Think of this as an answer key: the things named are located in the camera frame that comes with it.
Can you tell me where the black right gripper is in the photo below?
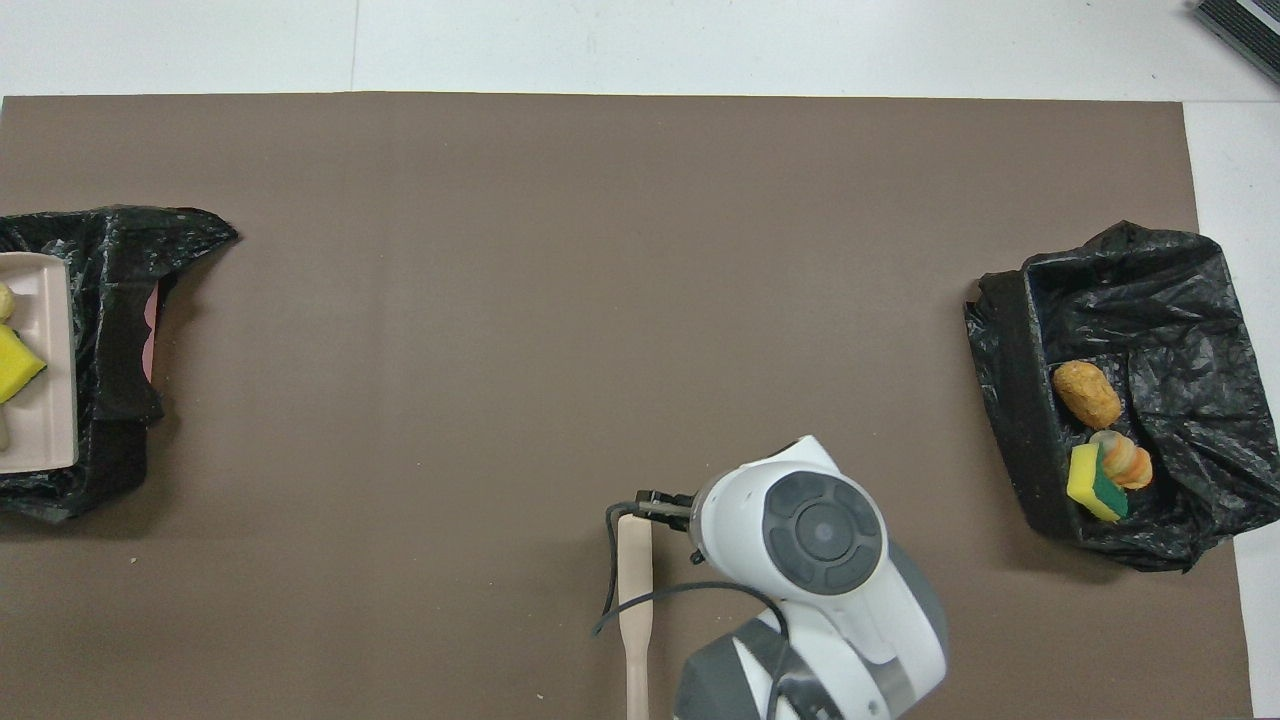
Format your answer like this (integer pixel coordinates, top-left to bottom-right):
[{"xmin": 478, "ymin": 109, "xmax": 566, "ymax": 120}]
[{"xmin": 635, "ymin": 488, "xmax": 706, "ymax": 563}]

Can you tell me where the beige hand brush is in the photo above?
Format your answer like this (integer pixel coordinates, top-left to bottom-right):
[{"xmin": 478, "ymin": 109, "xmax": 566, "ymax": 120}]
[{"xmin": 617, "ymin": 513, "xmax": 655, "ymax": 720}]

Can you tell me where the large yellow green sponge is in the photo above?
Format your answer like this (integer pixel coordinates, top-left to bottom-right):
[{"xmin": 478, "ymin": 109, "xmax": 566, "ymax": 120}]
[{"xmin": 1066, "ymin": 443, "xmax": 1130, "ymax": 523}]

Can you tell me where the brown bread roll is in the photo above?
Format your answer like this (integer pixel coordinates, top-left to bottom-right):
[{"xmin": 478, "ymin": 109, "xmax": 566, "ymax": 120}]
[{"xmin": 1051, "ymin": 360, "xmax": 1124, "ymax": 430}]

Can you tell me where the striped round bread piece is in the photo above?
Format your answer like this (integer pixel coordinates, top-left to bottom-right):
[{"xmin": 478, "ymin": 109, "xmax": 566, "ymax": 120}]
[{"xmin": 1088, "ymin": 429, "xmax": 1154, "ymax": 491}]

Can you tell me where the beige plastic dustpan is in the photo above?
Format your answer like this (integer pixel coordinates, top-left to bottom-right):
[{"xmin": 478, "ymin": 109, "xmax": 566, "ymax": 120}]
[{"xmin": 0, "ymin": 252, "xmax": 80, "ymax": 475}]

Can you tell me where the yellow sponge piece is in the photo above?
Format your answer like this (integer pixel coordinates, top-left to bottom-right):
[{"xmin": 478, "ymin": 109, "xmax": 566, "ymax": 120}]
[{"xmin": 0, "ymin": 325, "xmax": 48, "ymax": 406}]

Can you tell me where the pink plastic bin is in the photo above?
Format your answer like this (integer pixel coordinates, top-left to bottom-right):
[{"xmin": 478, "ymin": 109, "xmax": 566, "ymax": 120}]
[{"xmin": 143, "ymin": 280, "xmax": 161, "ymax": 386}]

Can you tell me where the black bag lined bin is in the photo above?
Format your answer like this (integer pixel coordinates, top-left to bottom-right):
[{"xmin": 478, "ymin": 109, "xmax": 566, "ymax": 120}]
[{"xmin": 964, "ymin": 220, "xmax": 1280, "ymax": 574}]

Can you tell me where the black bin bag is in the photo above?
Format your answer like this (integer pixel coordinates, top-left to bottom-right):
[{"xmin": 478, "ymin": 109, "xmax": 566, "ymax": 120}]
[{"xmin": 0, "ymin": 205, "xmax": 241, "ymax": 524}]

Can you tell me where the brown table mat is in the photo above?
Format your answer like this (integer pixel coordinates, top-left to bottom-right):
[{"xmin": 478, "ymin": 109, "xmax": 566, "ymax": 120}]
[{"xmin": 0, "ymin": 92, "xmax": 1254, "ymax": 720}]

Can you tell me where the dark grey ribbed object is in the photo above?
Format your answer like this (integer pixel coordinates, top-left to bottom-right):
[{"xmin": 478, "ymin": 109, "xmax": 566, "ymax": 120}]
[{"xmin": 1190, "ymin": 0, "xmax": 1280, "ymax": 86}]

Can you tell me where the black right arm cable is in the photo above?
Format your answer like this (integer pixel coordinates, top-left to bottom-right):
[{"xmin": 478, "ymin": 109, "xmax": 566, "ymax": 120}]
[{"xmin": 592, "ymin": 500, "xmax": 801, "ymax": 720}]

